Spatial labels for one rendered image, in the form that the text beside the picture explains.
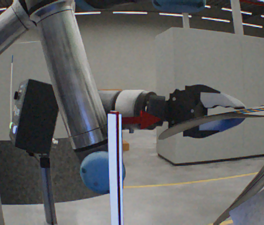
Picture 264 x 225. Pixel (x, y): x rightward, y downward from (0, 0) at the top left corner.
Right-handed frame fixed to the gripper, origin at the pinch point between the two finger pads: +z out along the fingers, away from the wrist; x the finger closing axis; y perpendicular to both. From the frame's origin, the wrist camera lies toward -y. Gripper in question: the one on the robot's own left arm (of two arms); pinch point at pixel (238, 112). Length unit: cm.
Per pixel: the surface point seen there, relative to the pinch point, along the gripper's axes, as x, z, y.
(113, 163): 7.9, -9.3, -23.9
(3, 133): 26, -493, 362
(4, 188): 45, -157, 80
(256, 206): 16.7, 6.5, -2.1
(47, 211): 27, -52, 8
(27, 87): -6, -58, 6
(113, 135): 4.3, -9.1, -24.4
